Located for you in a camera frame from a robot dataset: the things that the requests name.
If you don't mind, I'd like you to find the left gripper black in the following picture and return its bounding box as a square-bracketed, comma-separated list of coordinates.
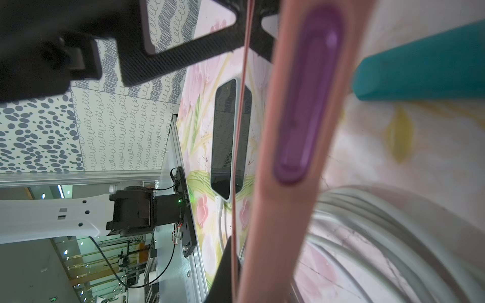
[1, 1, 140, 104]

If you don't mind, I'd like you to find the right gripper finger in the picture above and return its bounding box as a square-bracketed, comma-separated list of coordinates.
[205, 237, 234, 303]

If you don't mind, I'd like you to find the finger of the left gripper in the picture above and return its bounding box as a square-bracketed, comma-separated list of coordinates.
[250, 0, 280, 63]
[115, 1, 248, 87]

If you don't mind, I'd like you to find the phone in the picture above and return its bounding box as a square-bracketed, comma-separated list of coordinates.
[231, 1, 374, 302]
[210, 78, 253, 201]

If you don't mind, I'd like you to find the teal handheld tool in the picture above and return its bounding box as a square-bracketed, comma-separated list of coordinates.
[351, 20, 484, 101]

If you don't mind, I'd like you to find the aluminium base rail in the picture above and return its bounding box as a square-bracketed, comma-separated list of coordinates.
[154, 114, 208, 302]

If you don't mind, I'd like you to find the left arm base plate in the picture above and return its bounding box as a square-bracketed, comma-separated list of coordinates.
[171, 166, 197, 258]

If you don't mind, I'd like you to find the white cable bundle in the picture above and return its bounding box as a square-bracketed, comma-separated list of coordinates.
[291, 184, 485, 303]

